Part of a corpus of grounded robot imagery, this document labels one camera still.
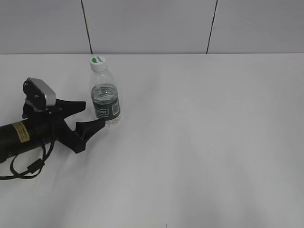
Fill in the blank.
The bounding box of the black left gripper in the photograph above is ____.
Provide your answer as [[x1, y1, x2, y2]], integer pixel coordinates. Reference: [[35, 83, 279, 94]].
[[22, 99, 105, 153]]

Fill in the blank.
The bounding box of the clear cestbon water bottle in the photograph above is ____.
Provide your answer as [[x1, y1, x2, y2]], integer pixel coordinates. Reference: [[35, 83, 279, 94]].
[[90, 66, 121, 126]]

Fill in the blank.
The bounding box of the white green bottle cap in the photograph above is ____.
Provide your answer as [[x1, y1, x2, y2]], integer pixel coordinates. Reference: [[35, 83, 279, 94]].
[[90, 56, 107, 72]]

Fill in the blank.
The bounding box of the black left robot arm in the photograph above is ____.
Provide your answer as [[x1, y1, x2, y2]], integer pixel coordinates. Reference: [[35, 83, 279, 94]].
[[0, 99, 105, 162]]

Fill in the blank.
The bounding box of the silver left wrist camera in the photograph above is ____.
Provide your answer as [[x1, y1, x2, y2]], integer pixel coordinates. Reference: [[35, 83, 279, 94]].
[[23, 77, 57, 112]]

